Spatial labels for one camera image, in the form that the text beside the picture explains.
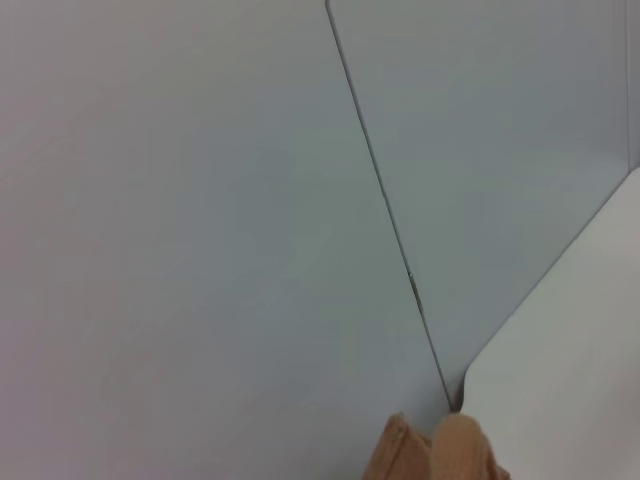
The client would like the brown jute handbag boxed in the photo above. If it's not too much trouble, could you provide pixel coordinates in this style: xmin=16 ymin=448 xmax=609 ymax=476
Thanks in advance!
xmin=361 ymin=411 xmax=512 ymax=480

